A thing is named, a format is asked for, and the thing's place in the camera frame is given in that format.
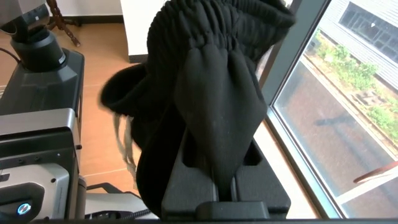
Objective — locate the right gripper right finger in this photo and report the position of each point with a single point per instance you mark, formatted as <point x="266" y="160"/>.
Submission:
<point x="264" y="186"/>

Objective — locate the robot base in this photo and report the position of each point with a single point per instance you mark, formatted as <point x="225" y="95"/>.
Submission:
<point x="37" y="130"/>

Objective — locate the black shorts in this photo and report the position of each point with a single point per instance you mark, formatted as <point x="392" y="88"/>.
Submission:
<point x="202" y="77"/>

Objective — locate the window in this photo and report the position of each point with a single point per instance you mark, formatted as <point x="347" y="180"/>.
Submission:
<point x="326" y="130"/>

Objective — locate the brown wooden stand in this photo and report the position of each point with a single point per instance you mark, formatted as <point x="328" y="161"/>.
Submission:
<point x="63" y="25"/>

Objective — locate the pink clothes hanger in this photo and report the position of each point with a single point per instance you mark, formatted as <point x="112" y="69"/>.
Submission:
<point x="379" y="171"/>

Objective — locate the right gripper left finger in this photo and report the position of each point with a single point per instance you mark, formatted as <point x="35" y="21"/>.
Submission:
<point x="186" y="186"/>

